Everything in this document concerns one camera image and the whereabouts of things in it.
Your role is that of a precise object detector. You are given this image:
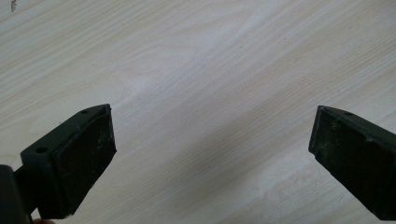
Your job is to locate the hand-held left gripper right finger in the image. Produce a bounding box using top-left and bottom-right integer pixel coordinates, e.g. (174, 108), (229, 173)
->
(308, 105), (396, 221)

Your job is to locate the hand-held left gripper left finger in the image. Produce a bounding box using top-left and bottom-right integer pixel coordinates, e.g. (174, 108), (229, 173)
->
(14, 104), (118, 220)

